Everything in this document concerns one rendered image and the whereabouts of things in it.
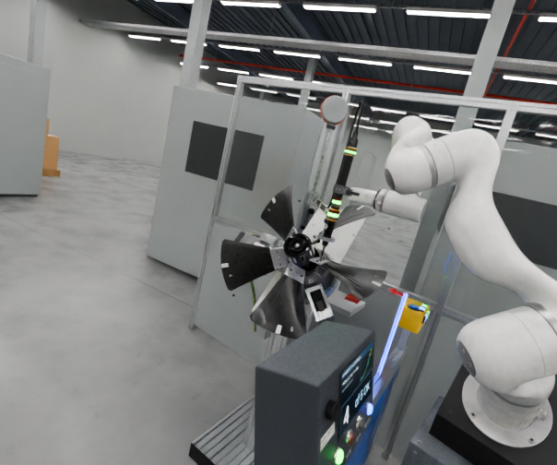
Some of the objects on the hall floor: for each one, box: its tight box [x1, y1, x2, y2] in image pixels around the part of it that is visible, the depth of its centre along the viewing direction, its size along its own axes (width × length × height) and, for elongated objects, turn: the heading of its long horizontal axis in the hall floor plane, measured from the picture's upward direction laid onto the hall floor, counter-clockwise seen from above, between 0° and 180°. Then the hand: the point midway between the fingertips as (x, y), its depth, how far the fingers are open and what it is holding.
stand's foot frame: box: [188, 395, 255, 465], centre depth 183 cm, size 62×46×8 cm
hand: (340, 189), depth 130 cm, fingers closed on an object, 4 cm apart
